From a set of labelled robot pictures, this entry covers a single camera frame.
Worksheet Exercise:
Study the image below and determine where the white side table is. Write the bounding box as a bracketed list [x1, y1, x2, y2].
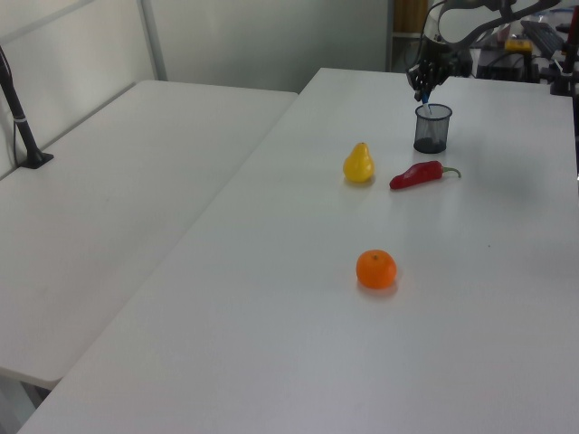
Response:
[0, 80, 299, 390]

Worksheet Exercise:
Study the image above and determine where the black equipment box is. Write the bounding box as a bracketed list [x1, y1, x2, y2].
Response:
[470, 44, 546, 83]

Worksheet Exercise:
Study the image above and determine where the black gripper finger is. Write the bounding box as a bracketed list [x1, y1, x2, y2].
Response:
[427, 67, 451, 97]
[406, 65, 429, 103]

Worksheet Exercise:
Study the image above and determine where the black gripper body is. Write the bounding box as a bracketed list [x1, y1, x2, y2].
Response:
[418, 39, 454, 77]

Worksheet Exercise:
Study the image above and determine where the black mesh pen cup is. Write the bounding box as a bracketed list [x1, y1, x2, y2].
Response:
[413, 103, 453, 154]

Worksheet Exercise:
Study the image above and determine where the black keyboard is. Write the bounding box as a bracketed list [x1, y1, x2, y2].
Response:
[519, 19, 567, 47]

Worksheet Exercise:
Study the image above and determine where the wooden cabinet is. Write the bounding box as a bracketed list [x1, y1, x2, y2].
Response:
[392, 0, 429, 35]

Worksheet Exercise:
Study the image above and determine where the black stand with red part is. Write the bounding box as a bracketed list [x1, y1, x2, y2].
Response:
[548, 4, 579, 97]

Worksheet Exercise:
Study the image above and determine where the yellow pear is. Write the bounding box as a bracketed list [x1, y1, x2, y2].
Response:
[342, 142, 375, 184]

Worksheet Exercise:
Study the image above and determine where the black pole with base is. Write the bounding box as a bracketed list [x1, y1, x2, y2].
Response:
[0, 44, 54, 170]

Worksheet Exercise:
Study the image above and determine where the orange tangerine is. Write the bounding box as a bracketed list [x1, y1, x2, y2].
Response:
[356, 249, 398, 290]

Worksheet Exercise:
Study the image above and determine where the red chili pepper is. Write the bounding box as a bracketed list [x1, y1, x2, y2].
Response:
[389, 160, 462, 191]

